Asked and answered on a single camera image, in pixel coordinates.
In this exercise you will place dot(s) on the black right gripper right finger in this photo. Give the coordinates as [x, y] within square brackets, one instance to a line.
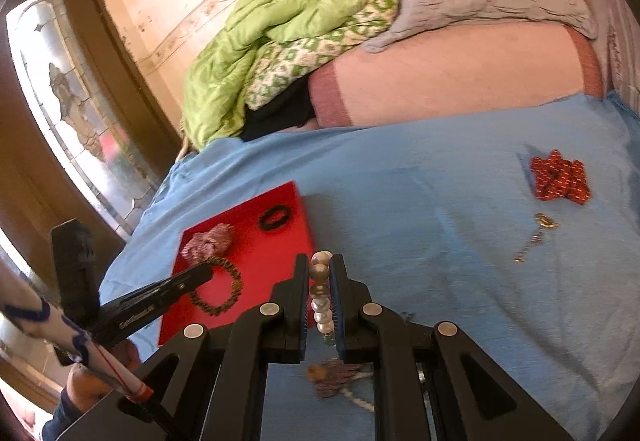
[431, 382]

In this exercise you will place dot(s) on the person's left hand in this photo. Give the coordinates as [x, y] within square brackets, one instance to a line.
[84, 390]

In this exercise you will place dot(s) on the white blue patterned sleeve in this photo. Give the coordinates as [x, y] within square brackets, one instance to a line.
[36, 317]

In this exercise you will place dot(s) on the red shallow box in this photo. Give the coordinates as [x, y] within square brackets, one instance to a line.
[270, 230]

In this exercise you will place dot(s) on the black garment under blanket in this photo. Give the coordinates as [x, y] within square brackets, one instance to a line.
[291, 108]

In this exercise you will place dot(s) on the red patterned scrunchie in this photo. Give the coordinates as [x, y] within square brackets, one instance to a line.
[555, 177]

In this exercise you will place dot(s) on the striped floral bedspread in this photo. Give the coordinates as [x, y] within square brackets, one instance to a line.
[616, 47]

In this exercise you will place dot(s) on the blue bed sheet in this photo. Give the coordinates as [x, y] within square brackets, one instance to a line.
[430, 214]

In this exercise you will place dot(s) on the green quilted blanket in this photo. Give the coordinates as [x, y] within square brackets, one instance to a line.
[263, 47]

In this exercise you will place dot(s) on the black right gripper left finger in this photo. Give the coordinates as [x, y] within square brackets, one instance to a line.
[210, 385]

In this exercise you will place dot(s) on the red plaid scrunchie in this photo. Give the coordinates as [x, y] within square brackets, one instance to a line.
[205, 245]

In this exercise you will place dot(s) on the pink mattress roll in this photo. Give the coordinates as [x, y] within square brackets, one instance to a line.
[459, 69]

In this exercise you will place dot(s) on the glass door window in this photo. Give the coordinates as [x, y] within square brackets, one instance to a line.
[75, 118]

